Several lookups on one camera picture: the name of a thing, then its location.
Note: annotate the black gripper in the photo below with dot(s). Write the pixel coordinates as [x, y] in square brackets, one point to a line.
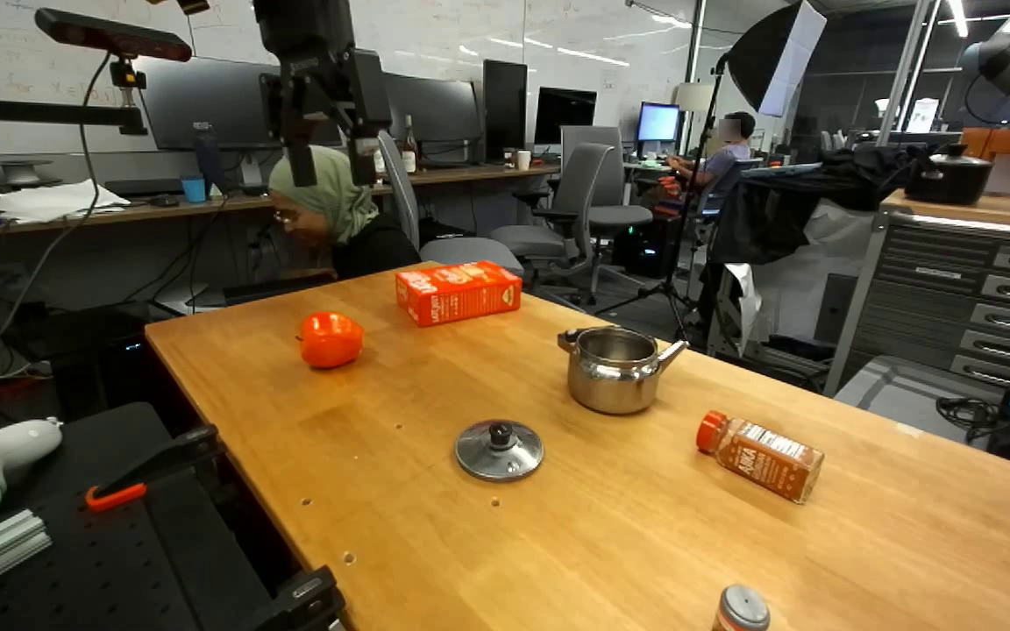
[323, 75]

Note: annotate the steel teapot lid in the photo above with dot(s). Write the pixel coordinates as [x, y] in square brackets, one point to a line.
[498, 449]

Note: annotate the steel teapot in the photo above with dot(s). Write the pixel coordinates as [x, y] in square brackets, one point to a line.
[617, 371]

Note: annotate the orange cracker box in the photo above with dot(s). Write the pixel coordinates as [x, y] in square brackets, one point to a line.
[456, 294]

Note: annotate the orange tomato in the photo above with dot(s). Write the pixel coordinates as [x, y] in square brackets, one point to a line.
[332, 342]

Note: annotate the grey office chair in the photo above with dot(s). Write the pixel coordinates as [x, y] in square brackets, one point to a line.
[562, 246]

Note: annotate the computer monitor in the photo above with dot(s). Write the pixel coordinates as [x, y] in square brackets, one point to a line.
[659, 126]

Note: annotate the person in background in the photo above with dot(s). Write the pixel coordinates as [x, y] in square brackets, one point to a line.
[714, 176]

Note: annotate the orange-capped spice bottle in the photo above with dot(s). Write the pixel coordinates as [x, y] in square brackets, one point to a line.
[759, 454]

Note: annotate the black pot on cabinet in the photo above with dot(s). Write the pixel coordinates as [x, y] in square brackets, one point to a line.
[947, 179]

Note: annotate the small silver-capped jar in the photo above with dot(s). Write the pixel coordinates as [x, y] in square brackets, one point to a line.
[742, 613]

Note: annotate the grey drawer cabinet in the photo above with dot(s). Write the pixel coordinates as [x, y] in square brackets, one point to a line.
[933, 290]

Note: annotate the camera on boom arm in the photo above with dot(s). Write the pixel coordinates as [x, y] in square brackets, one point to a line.
[114, 37]

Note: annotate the orange-handled clamp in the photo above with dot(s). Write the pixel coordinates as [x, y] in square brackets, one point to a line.
[134, 481]

